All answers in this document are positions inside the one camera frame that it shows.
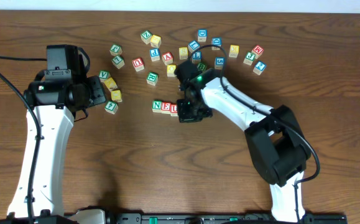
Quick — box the red u block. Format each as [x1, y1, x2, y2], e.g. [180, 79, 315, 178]
[170, 104, 178, 116]
[132, 57, 144, 72]

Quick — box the red E block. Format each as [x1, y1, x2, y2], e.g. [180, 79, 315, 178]
[161, 102, 172, 114]

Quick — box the green N block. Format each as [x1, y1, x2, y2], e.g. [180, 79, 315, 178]
[152, 100, 162, 113]

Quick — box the green R block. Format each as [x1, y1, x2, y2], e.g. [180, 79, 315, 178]
[146, 72, 159, 86]

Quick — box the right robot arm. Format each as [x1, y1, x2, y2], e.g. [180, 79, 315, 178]
[175, 60, 314, 223]

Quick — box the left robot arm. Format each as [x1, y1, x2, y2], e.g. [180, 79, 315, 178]
[0, 45, 109, 223]

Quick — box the yellow K block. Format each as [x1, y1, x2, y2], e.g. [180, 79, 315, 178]
[104, 77, 118, 91]

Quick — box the yellow O block left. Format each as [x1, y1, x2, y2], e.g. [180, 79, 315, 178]
[111, 90, 122, 102]

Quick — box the yellow o block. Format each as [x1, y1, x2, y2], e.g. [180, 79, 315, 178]
[111, 90, 122, 102]
[167, 64, 177, 77]

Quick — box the green 4 block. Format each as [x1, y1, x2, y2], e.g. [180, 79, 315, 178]
[104, 101, 118, 114]

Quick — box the green V block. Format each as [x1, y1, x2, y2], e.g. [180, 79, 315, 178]
[98, 70, 111, 82]

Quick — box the green 7 block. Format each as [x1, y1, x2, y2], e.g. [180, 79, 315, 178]
[111, 55, 125, 69]

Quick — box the green B block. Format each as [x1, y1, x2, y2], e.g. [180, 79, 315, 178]
[197, 62, 207, 72]

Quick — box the yellow O block centre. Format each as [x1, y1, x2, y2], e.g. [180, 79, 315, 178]
[167, 64, 177, 77]

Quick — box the green J block left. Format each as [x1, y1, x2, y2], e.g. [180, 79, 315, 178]
[109, 44, 122, 56]

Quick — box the blue L block lower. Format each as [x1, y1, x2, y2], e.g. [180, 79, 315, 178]
[192, 51, 201, 63]

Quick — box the blue l block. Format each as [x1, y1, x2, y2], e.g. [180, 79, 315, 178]
[188, 40, 200, 53]
[192, 51, 201, 63]

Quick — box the blue S block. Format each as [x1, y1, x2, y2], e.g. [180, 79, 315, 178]
[215, 57, 225, 70]

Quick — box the red A block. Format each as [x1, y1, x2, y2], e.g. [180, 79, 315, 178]
[162, 52, 173, 65]

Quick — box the yellow S block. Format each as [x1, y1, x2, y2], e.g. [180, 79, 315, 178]
[178, 47, 188, 60]

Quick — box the blue L block upper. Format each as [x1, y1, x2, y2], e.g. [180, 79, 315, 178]
[188, 40, 200, 53]

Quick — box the blue P block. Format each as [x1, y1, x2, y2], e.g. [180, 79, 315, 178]
[149, 48, 160, 62]

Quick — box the blue D block right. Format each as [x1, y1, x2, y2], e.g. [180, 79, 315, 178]
[211, 37, 222, 50]

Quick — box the blue d block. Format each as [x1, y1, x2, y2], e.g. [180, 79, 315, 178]
[197, 29, 208, 42]
[211, 37, 222, 50]

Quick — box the green Z block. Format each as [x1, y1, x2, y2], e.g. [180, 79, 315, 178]
[141, 30, 152, 44]

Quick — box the blue D block top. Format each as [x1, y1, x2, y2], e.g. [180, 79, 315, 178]
[197, 29, 208, 42]

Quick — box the yellow block beside Z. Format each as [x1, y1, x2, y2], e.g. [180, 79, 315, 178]
[150, 35, 162, 49]

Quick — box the red M block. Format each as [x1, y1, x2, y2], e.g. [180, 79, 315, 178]
[252, 45, 264, 59]

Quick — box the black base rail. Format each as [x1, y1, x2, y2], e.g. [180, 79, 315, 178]
[62, 212, 348, 224]

